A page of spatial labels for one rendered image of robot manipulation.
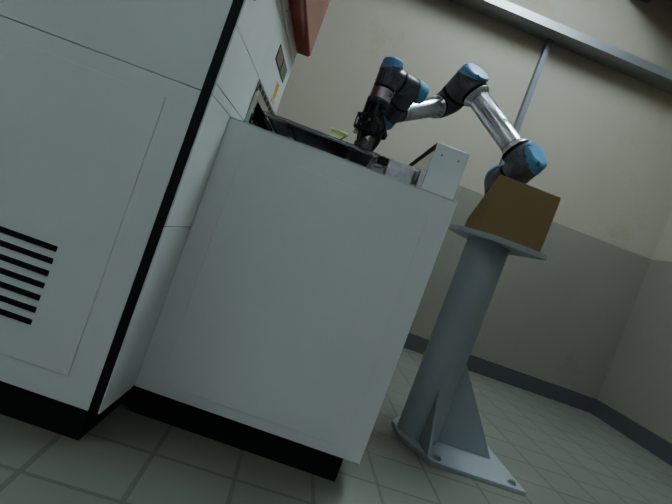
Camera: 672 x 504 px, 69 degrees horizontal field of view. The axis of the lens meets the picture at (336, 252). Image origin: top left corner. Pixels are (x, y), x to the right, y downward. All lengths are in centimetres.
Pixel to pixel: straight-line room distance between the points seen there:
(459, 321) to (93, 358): 123
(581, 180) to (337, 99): 197
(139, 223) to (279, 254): 35
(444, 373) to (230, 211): 103
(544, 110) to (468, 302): 254
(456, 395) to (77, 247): 143
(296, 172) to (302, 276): 27
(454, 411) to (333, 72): 261
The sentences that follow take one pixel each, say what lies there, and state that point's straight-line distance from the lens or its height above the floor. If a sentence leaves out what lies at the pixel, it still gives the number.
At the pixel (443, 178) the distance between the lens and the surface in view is 137.
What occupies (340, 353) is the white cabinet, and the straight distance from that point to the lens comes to 130.
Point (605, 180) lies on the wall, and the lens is 435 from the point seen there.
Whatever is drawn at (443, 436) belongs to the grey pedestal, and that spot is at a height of 4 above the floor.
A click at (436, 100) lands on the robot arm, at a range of 212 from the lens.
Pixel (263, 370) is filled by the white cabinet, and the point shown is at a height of 23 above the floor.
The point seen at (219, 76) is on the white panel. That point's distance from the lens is 114.
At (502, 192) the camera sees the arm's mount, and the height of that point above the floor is 98.
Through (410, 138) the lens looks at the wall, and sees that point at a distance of 379.
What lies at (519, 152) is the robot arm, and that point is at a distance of 199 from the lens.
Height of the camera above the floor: 63
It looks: 2 degrees down
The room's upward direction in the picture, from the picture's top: 20 degrees clockwise
